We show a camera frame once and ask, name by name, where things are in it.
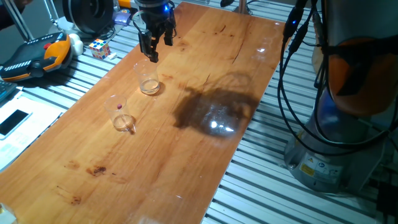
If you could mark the black round spool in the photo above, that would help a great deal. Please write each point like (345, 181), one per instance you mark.
(90, 15)

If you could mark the small white eraser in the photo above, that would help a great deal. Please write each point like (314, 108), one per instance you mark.
(112, 55)

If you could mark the thick metal tripod leg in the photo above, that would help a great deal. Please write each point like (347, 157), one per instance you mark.
(18, 20)

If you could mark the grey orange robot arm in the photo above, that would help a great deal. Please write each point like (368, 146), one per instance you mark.
(348, 18)

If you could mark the orange black teach pendant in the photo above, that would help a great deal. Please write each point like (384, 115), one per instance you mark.
(31, 56)

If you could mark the glass dropper with red bulb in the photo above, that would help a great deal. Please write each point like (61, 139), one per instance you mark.
(119, 106)

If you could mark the dark sleeved forearm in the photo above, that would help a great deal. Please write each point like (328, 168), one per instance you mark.
(4, 18)

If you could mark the small black object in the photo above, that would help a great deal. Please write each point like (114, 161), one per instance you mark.
(227, 2)

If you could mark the purple packet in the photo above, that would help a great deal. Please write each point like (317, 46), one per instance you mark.
(122, 18)

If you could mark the white smartphone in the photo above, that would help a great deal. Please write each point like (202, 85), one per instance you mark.
(12, 122)

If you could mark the thin metal tripod leg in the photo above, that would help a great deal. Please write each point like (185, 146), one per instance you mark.
(51, 11)

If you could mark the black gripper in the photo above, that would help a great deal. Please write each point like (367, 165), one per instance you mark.
(155, 15)

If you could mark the colourful puzzle cube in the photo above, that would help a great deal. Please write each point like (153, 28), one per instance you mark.
(99, 49)

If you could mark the black computer keyboard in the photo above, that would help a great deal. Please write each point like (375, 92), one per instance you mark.
(6, 90)

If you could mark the clear glass beaker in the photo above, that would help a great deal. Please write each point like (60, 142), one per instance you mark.
(149, 85)
(116, 122)

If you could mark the wooden board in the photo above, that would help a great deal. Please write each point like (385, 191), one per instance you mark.
(186, 161)

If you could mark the upright stand pole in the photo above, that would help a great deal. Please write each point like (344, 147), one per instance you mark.
(243, 6)

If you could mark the white printed paper sheet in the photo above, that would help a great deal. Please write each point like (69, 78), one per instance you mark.
(40, 121)

